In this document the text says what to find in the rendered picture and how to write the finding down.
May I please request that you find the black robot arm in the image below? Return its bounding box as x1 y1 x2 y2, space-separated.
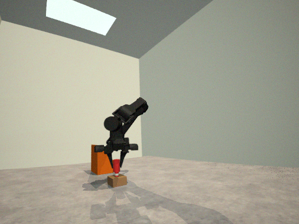
103 97 148 153

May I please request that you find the red marker cap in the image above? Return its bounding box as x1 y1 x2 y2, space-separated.
113 159 120 172

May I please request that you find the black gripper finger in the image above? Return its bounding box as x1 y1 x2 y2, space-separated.
120 151 129 167
104 152 113 169

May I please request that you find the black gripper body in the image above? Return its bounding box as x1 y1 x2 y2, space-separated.
94 132 138 153

